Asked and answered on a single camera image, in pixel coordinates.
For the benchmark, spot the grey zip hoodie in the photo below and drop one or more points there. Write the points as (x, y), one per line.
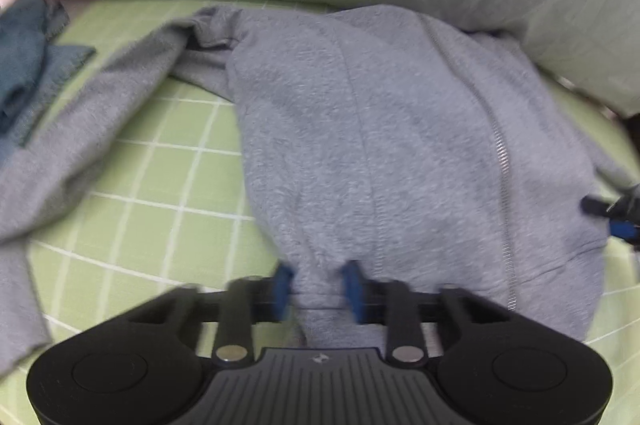
(430, 156)

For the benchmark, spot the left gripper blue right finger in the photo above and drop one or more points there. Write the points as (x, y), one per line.
(376, 302)

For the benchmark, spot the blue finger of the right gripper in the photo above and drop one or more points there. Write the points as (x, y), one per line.
(624, 230)
(627, 205)

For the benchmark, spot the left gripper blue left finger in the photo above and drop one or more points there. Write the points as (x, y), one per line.
(260, 299)

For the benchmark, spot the blue denim jacket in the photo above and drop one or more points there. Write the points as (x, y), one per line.
(34, 68)

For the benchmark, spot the green grid cutting mat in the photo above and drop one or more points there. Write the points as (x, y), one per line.
(169, 206)

